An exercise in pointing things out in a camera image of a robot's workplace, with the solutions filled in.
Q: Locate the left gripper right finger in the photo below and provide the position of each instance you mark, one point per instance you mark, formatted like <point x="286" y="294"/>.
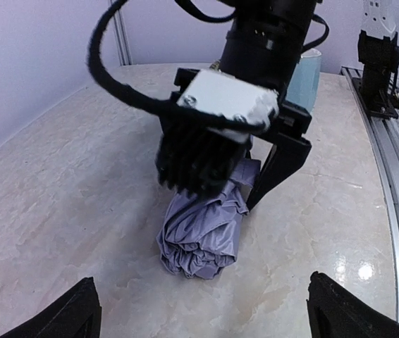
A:
<point x="334" y="312"/>

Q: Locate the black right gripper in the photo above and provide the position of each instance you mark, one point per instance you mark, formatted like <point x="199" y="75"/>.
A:
<point x="200" y="160"/>

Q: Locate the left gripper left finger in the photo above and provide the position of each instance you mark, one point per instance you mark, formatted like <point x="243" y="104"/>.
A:
<point x="77" y="313"/>

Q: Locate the lavender folding umbrella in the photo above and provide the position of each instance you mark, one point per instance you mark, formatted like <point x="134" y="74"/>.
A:
<point x="200" y="237"/>

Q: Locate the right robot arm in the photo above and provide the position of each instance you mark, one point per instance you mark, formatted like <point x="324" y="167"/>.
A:
<point x="263" y="47"/>

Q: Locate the light blue ceramic mug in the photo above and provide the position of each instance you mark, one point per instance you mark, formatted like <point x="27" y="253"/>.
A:
<point x="303" y="86"/>

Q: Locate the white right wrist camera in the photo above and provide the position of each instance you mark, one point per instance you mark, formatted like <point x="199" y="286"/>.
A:
<point x="216" y="93"/>

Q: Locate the right aluminium frame post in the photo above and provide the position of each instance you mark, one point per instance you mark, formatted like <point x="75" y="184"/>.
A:
<point x="122" y="40"/>

